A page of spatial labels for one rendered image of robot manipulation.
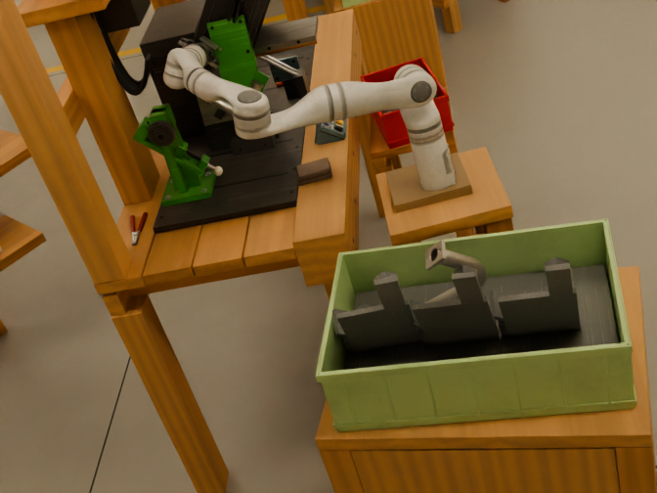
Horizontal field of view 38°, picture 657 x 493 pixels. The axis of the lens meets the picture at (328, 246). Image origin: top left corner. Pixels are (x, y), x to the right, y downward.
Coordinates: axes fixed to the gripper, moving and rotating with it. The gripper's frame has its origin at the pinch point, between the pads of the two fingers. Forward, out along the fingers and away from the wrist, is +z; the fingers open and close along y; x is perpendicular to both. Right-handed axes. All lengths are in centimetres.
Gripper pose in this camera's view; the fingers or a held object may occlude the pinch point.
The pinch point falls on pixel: (204, 50)
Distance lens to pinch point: 291.0
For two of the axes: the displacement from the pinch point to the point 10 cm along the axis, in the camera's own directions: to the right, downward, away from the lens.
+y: -8.3, -5.5, -1.2
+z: 1.0, -3.5, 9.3
